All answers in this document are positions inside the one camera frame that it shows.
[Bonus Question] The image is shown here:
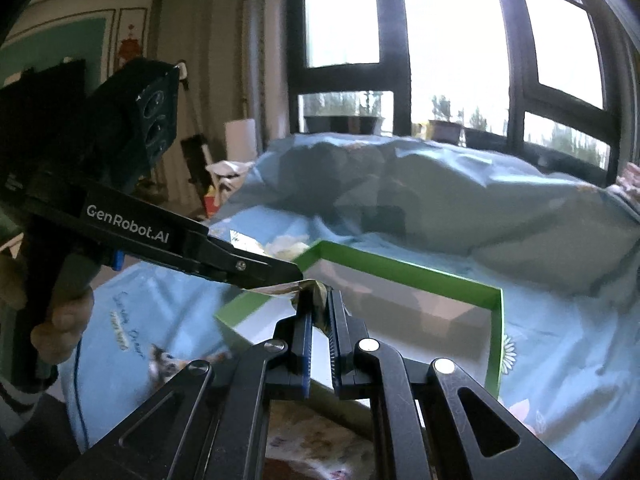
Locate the brown dark snack packet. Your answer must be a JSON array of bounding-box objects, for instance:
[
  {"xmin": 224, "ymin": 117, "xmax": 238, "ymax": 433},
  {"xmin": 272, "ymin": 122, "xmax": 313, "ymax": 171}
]
[{"xmin": 250, "ymin": 278, "xmax": 330, "ymax": 334}]

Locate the person's left hand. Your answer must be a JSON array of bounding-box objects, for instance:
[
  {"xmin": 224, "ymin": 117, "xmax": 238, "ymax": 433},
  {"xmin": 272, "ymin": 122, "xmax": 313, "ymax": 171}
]
[{"xmin": 1, "ymin": 255, "xmax": 94, "ymax": 365}]

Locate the white tissue pack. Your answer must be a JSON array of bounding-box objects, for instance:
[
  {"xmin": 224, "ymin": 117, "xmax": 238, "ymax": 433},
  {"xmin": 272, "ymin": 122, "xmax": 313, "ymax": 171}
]
[{"xmin": 230, "ymin": 230, "xmax": 309, "ymax": 261}]

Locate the red snack bag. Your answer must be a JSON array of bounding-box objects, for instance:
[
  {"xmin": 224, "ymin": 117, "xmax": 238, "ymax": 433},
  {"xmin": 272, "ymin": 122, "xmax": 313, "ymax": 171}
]
[{"xmin": 262, "ymin": 401, "xmax": 375, "ymax": 479}]

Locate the green cardboard box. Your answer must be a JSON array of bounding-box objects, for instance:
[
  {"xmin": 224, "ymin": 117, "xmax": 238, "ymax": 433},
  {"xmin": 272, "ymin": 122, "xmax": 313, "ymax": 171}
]
[{"xmin": 214, "ymin": 238, "xmax": 506, "ymax": 400}]

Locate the white paper roll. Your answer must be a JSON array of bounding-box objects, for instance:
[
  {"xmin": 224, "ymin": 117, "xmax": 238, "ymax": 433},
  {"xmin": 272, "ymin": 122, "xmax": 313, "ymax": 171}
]
[{"xmin": 224, "ymin": 118, "xmax": 258, "ymax": 162}]

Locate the light blue floral bedsheet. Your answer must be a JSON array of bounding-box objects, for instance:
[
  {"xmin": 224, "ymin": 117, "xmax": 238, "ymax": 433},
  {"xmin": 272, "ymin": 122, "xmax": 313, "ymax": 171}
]
[{"xmin": 60, "ymin": 131, "xmax": 640, "ymax": 480}]

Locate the black camera box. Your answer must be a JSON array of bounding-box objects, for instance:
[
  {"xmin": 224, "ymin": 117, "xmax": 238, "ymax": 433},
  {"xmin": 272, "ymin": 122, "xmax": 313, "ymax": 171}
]
[{"xmin": 1, "ymin": 58, "xmax": 181, "ymax": 193}]

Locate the black window frame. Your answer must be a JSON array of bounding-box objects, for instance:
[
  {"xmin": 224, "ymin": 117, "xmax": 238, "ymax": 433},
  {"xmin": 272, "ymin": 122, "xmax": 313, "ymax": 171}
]
[{"xmin": 286, "ymin": 0, "xmax": 622, "ymax": 185}]

